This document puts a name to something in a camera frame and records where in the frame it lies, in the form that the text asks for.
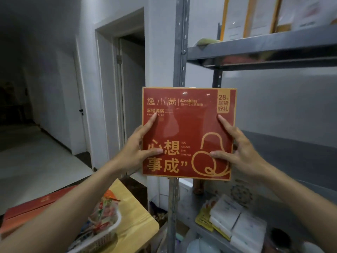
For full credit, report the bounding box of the person's left hand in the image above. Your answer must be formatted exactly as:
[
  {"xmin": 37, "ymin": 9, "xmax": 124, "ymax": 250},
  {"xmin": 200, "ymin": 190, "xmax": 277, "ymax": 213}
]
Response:
[{"xmin": 114, "ymin": 113, "xmax": 164, "ymax": 180}]

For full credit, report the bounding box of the person's right hand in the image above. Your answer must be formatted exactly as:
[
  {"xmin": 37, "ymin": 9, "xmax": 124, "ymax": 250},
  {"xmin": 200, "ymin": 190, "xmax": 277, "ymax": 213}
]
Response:
[{"xmin": 210, "ymin": 115, "xmax": 267, "ymax": 181}]

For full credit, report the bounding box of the red gift box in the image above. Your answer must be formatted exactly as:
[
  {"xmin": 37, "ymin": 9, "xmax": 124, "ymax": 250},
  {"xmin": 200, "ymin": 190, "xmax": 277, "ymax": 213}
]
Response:
[{"xmin": 142, "ymin": 87, "xmax": 237, "ymax": 181}]

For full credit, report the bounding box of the person's left forearm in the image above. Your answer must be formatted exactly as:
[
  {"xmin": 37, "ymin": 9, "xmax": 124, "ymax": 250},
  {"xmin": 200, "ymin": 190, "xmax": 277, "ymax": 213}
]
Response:
[{"xmin": 0, "ymin": 161, "xmax": 127, "ymax": 253}]

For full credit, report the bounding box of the person's right forearm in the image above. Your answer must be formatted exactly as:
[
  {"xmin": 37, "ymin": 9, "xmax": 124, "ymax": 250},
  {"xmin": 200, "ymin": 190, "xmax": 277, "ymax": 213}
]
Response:
[{"xmin": 254, "ymin": 166, "xmax": 337, "ymax": 253}]

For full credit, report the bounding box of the patterned beige box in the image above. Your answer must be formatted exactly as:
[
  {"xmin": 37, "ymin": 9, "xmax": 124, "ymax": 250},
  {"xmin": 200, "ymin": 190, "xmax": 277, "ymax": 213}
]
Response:
[{"xmin": 205, "ymin": 179, "xmax": 264, "ymax": 208}]

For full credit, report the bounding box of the white tissue pack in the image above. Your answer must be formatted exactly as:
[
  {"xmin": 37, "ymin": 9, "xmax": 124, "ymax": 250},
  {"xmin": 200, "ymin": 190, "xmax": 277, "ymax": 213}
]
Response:
[
  {"xmin": 209, "ymin": 194, "xmax": 245, "ymax": 233},
  {"xmin": 230, "ymin": 210, "xmax": 268, "ymax": 253}
]

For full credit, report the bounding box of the yellow packet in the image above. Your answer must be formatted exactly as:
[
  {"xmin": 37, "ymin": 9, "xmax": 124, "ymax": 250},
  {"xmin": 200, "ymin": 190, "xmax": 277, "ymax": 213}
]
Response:
[{"xmin": 195, "ymin": 204, "xmax": 216, "ymax": 233}]

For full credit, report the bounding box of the light wooden table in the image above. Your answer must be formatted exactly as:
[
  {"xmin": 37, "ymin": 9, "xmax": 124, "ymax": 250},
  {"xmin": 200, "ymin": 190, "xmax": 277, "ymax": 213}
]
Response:
[{"xmin": 99, "ymin": 179, "xmax": 160, "ymax": 253}]

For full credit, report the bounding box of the pile of snack packets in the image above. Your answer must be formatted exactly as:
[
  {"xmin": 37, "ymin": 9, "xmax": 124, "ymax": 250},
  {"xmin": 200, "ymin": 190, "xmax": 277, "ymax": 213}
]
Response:
[{"xmin": 88, "ymin": 191, "xmax": 121, "ymax": 235}]

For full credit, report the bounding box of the white bowl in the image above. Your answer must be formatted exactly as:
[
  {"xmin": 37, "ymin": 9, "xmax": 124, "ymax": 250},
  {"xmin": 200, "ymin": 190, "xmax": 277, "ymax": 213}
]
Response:
[{"xmin": 186, "ymin": 238, "xmax": 222, "ymax": 253}]

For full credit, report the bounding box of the white plastic basket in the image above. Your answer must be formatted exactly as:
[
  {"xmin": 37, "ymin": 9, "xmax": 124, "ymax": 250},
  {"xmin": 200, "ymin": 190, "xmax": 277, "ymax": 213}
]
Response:
[{"xmin": 67, "ymin": 208, "xmax": 123, "ymax": 253}]

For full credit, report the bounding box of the yellow-green cloth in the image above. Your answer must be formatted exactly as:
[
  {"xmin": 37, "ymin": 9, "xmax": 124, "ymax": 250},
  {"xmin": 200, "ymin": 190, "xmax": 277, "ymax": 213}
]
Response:
[{"xmin": 195, "ymin": 37, "xmax": 221, "ymax": 47}]

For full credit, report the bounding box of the grey metal shelf rack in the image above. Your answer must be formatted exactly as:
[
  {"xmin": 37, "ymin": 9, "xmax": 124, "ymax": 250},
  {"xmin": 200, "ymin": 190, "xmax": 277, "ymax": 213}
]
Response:
[{"xmin": 166, "ymin": 0, "xmax": 337, "ymax": 253}]

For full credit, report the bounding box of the white box with yellow edge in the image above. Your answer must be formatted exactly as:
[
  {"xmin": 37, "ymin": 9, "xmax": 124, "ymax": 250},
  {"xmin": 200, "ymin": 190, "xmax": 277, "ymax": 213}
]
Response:
[
  {"xmin": 275, "ymin": 0, "xmax": 337, "ymax": 33},
  {"xmin": 243, "ymin": 0, "xmax": 282, "ymax": 38},
  {"xmin": 220, "ymin": 0, "xmax": 250, "ymax": 41}
]

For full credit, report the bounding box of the red cardboard box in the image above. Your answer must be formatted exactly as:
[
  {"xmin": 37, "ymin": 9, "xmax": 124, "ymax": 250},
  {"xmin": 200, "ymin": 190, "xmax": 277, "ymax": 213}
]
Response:
[{"xmin": 0, "ymin": 185, "xmax": 77, "ymax": 240}]

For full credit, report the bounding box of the white door with black handle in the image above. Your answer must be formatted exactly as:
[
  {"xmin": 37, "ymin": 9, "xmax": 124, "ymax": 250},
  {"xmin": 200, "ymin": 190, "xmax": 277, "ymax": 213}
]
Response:
[{"xmin": 74, "ymin": 37, "xmax": 91, "ymax": 156}]

